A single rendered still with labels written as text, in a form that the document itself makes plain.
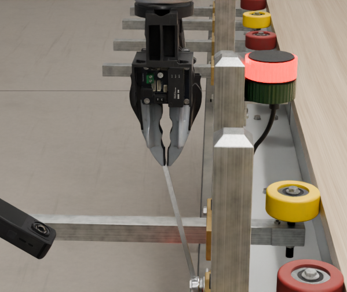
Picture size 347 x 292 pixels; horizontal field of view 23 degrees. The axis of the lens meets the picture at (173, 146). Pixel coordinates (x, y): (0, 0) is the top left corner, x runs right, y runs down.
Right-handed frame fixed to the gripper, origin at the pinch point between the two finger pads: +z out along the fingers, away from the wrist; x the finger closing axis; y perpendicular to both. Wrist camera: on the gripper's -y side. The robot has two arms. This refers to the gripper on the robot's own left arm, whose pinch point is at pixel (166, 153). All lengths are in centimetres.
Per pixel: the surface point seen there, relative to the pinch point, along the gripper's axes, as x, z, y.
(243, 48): 13, 18, -138
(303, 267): 17.4, 11.4, 8.9
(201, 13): 0, 17, -188
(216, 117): 6.5, -7.9, 9.0
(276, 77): 13.1, -13.2, 10.3
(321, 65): 30, 10, -86
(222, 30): 7.0, -7.3, -42.0
